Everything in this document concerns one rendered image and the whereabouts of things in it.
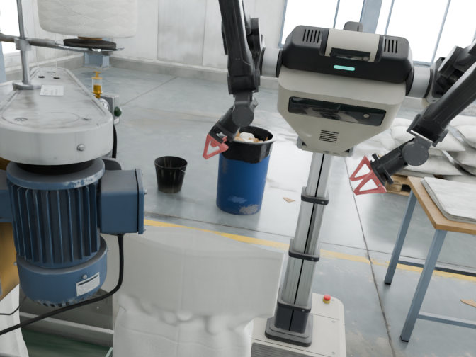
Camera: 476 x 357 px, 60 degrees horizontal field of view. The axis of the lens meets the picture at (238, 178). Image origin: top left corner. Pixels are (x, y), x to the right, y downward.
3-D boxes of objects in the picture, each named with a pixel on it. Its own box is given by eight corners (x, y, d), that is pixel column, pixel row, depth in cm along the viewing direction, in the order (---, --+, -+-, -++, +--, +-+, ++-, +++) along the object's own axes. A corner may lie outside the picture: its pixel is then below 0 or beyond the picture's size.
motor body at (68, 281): (120, 270, 85) (120, 156, 75) (83, 321, 71) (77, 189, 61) (50, 257, 86) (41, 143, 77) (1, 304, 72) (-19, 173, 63)
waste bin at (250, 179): (268, 196, 381) (278, 128, 356) (263, 223, 334) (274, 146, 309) (217, 188, 386) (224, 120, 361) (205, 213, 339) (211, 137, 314)
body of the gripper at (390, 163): (375, 168, 108) (401, 152, 105) (369, 155, 117) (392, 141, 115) (388, 187, 109) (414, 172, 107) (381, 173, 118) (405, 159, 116)
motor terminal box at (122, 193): (141, 220, 83) (142, 166, 78) (145, 248, 74) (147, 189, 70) (98, 222, 80) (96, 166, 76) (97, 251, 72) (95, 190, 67)
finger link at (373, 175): (348, 187, 109) (380, 167, 105) (346, 176, 115) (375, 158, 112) (362, 206, 110) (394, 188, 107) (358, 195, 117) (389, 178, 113)
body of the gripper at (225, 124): (211, 129, 113) (227, 108, 110) (218, 119, 122) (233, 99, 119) (230, 144, 114) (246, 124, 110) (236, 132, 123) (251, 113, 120)
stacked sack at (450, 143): (455, 144, 428) (459, 132, 423) (463, 156, 390) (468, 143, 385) (389, 133, 442) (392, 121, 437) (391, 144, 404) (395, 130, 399)
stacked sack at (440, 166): (446, 165, 438) (450, 154, 433) (460, 180, 398) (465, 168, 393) (382, 156, 444) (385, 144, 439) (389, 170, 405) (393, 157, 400)
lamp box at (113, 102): (119, 124, 123) (119, 94, 119) (112, 128, 119) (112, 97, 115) (95, 120, 124) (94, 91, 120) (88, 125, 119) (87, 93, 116)
